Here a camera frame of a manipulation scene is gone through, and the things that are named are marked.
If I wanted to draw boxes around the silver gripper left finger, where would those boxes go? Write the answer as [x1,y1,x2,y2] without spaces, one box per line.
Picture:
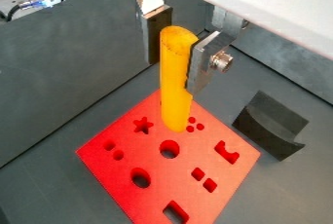
[136,0,172,64]

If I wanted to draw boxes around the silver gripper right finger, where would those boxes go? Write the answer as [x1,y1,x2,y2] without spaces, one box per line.
[184,7,246,95]

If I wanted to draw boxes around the yellow oval peg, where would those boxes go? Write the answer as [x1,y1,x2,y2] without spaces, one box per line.
[160,25,198,132]

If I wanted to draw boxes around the black curved holder block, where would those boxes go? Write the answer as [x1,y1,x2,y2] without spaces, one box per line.
[232,91,309,161]

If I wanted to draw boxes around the red shape sorter board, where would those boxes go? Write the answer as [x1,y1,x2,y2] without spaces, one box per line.
[76,93,260,224]

